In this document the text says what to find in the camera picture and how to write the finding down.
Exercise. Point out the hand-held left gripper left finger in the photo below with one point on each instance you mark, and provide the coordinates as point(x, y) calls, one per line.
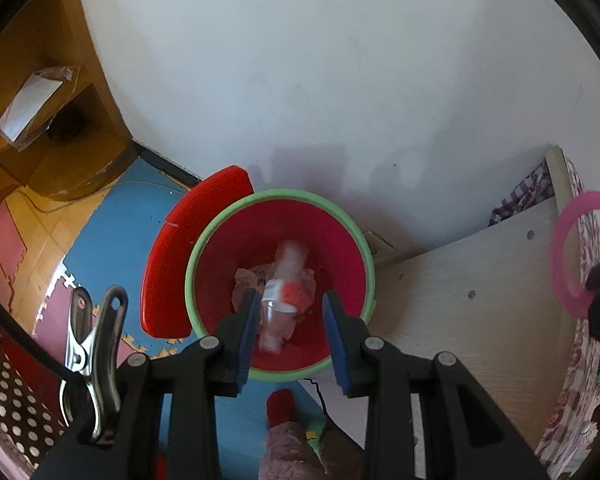
point(245, 345)

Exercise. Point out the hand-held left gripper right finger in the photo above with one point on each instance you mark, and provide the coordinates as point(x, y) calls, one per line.
point(337, 345)

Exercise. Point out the clear plastic bottle red label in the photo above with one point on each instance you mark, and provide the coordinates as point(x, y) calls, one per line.
point(280, 292)

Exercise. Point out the red bin green rim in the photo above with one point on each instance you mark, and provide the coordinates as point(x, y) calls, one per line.
point(330, 240)

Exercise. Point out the red sock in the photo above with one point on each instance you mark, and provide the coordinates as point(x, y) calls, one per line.
point(280, 405)

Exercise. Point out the heart patterned bed sheet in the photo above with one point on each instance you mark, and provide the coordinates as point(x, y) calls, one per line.
point(570, 400)

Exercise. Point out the colourful printed cloth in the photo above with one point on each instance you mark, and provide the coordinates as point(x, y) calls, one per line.
point(316, 432)

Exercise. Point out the purple plaid cloth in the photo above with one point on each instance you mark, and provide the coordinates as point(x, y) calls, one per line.
point(525, 192)

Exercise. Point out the pink fuzzy trouser leg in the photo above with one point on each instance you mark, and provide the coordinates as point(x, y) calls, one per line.
point(285, 455)

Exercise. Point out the red plastic lid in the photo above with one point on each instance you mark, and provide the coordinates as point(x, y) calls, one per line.
point(180, 240)

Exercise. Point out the white bed board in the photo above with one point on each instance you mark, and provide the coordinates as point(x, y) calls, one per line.
point(480, 310)

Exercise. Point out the metal spring clip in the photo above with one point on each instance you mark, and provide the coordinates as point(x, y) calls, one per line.
point(100, 345)

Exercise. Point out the blue foam mat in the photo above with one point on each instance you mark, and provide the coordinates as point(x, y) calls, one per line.
point(125, 220)

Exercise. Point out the pink foam mat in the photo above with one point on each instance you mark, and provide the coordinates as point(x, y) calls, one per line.
point(55, 317)
point(5, 250)

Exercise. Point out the brown polka dot cloth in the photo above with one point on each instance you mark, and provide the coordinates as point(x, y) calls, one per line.
point(10, 390)

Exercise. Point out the pink striped cloth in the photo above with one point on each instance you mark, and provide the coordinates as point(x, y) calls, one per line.
point(0, 452)

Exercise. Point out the wooden corner cabinet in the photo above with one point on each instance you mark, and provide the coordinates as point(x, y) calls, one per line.
point(10, 170)

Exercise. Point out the white paper packet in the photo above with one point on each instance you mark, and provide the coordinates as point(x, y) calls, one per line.
point(27, 102)

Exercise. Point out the white wall socket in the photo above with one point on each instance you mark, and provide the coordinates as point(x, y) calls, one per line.
point(380, 247)

